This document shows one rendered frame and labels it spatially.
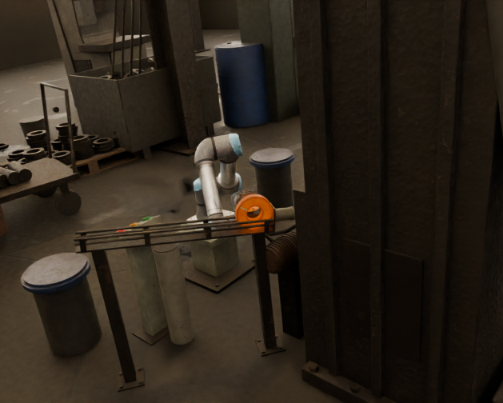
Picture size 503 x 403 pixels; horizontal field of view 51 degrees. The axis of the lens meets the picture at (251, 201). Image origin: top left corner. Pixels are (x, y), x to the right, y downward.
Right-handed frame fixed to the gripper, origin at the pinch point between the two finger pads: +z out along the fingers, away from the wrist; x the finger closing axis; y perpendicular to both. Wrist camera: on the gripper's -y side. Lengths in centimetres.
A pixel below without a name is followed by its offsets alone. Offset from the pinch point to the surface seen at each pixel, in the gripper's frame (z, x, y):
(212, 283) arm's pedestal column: -79, -17, -47
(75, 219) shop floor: -208, -103, -8
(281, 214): 1.6, 11.3, -4.0
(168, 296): -28, -41, -36
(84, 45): -522, -95, 191
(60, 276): -37, -88, -18
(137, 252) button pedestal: -33, -51, -13
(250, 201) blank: 3.5, -0.9, 4.0
